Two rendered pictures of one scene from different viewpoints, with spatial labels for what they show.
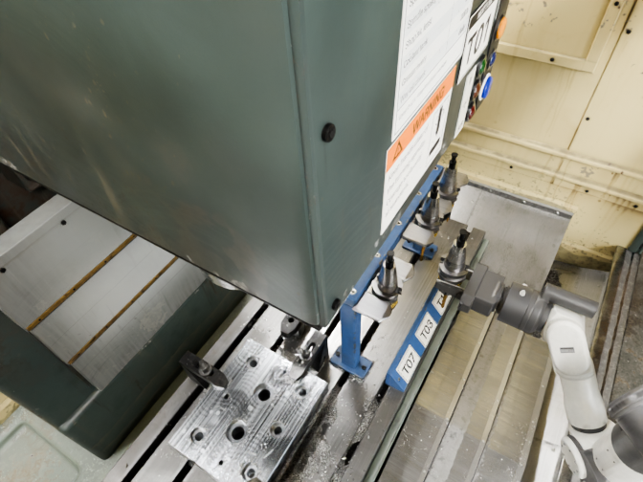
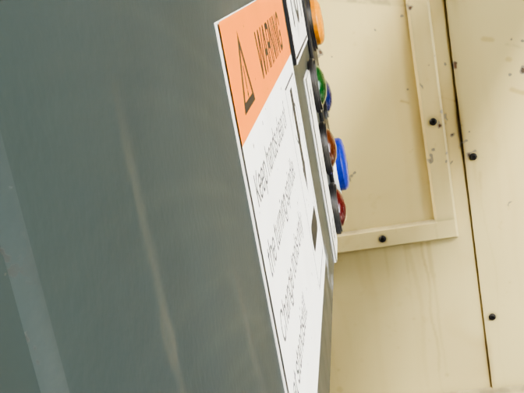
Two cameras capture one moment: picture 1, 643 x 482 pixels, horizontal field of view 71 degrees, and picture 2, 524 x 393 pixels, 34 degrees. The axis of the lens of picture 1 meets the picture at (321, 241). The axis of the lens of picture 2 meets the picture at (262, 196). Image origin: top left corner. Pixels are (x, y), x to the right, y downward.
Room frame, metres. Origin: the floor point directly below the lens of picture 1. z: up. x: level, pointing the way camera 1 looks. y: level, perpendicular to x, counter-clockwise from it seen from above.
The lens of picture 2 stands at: (0.14, 0.01, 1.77)
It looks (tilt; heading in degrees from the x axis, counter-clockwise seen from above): 15 degrees down; 333
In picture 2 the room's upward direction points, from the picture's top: 11 degrees counter-clockwise
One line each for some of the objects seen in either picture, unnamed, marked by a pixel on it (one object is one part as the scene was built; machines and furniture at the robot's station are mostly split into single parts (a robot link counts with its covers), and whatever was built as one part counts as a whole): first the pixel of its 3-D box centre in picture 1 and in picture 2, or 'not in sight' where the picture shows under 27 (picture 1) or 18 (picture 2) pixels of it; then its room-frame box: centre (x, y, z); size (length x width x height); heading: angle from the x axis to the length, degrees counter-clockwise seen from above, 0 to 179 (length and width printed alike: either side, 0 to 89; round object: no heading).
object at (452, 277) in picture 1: (453, 267); not in sight; (0.56, -0.27, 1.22); 0.06 x 0.06 x 0.03
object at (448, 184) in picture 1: (449, 177); not in sight; (0.79, -0.32, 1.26); 0.04 x 0.04 x 0.07
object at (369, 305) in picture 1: (374, 307); not in sight; (0.48, -0.10, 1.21); 0.07 x 0.05 x 0.01; 55
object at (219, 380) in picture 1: (207, 374); not in sight; (0.47, 0.30, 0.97); 0.13 x 0.03 x 0.15; 55
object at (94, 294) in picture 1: (126, 267); not in sight; (0.67, 0.47, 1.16); 0.48 x 0.05 x 0.51; 145
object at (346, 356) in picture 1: (350, 335); not in sight; (0.51, -0.05, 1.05); 0.10 x 0.05 x 0.30; 55
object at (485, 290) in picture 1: (496, 295); not in sight; (0.50, -0.36, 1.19); 0.13 x 0.12 x 0.10; 145
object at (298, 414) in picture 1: (252, 415); not in sight; (0.37, 0.19, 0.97); 0.29 x 0.23 x 0.05; 145
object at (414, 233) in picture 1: (419, 235); not in sight; (0.66, -0.22, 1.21); 0.07 x 0.05 x 0.01; 55
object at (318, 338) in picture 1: (308, 359); not in sight; (0.49, 0.05, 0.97); 0.13 x 0.03 x 0.15; 145
